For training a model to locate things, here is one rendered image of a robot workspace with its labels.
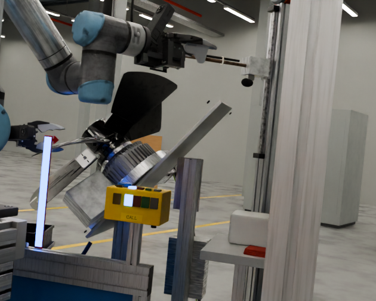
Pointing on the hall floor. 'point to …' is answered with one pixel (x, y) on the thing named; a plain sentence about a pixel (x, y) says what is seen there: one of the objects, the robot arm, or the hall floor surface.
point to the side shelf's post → (239, 283)
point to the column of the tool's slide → (277, 71)
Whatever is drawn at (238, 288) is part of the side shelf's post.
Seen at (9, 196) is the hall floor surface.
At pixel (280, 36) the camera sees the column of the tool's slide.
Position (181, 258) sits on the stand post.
